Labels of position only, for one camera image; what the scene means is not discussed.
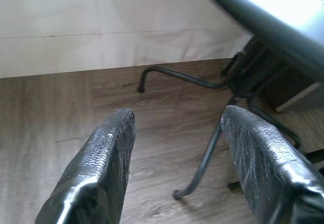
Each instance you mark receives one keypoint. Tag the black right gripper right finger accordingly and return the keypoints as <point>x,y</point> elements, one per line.
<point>268,168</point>

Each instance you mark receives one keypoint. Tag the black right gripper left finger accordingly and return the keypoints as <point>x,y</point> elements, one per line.
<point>101,163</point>

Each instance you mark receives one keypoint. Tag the black round table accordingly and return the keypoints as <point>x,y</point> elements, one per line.
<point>265,26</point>

